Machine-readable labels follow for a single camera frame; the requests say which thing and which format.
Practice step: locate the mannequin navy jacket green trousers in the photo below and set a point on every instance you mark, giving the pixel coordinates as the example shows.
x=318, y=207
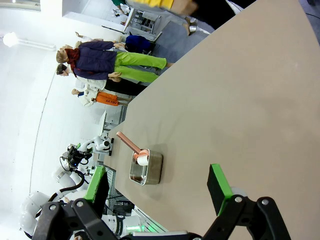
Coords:
x=95, y=60

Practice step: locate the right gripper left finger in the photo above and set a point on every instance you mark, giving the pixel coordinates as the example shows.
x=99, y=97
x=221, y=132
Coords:
x=97, y=190

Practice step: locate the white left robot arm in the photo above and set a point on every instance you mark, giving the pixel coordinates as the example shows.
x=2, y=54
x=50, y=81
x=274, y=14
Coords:
x=35, y=207

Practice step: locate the child mannequin orange shorts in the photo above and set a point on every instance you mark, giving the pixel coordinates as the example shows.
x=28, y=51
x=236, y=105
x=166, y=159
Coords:
x=107, y=98

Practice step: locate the mannequin white coat black trousers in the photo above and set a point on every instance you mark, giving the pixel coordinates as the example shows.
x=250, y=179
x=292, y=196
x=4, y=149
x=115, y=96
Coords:
x=125, y=87

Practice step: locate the person in blue hoodie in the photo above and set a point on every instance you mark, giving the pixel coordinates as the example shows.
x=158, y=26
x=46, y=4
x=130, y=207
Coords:
x=136, y=42

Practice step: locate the small white robot arm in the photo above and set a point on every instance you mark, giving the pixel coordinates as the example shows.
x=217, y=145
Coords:
x=98, y=143

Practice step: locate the person's left hand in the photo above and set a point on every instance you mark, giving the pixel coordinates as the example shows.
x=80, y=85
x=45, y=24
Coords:
x=186, y=6

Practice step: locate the stainless steel rectangular container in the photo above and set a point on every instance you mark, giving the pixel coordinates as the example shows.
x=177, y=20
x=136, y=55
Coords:
x=152, y=167

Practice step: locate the round ceiling lamp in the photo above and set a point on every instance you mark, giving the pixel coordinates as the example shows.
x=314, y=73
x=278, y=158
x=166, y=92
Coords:
x=10, y=39

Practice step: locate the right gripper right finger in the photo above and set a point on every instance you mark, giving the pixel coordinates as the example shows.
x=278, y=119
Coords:
x=220, y=190

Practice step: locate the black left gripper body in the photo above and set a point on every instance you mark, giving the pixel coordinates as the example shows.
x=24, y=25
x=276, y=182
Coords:
x=75, y=156

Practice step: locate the person in yellow hoodie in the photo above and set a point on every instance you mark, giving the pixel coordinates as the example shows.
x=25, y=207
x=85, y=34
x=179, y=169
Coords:
x=155, y=3

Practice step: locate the pink lint roller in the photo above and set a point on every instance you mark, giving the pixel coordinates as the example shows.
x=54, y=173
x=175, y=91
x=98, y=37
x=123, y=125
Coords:
x=125, y=140

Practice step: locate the white panel on stand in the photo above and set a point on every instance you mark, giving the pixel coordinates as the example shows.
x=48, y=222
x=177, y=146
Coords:
x=103, y=122

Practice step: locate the white work table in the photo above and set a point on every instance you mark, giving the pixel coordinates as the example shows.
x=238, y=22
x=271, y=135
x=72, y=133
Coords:
x=143, y=22

